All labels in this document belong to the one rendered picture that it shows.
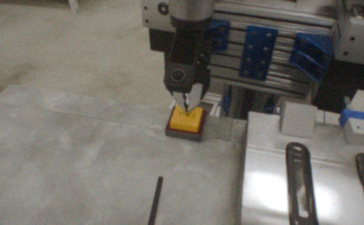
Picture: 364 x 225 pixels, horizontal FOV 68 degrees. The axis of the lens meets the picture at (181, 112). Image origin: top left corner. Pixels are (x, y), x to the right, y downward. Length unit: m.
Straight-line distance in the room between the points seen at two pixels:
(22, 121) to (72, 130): 0.13
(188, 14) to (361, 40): 0.41
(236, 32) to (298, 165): 0.48
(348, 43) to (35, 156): 0.71
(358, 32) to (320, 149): 0.30
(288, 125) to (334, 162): 0.09
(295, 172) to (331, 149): 0.08
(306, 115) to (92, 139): 0.43
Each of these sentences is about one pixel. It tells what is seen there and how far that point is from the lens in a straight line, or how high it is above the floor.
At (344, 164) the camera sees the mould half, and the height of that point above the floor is 0.89.
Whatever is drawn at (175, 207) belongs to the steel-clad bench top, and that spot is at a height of 0.80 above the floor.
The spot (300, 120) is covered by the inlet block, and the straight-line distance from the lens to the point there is 0.50.
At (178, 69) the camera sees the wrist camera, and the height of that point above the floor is 1.00.
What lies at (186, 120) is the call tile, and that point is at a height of 0.84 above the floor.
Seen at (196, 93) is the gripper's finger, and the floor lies 0.90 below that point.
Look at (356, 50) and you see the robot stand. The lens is 0.72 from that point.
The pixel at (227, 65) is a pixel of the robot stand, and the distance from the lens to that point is 0.90.
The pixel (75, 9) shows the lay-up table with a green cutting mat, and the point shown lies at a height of 0.04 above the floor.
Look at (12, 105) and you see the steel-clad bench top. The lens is 0.78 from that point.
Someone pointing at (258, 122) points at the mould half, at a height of 0.89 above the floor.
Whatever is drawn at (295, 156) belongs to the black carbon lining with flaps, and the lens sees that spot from 0.48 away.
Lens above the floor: 1.24
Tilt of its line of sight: 43 degrees down
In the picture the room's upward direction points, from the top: straight up
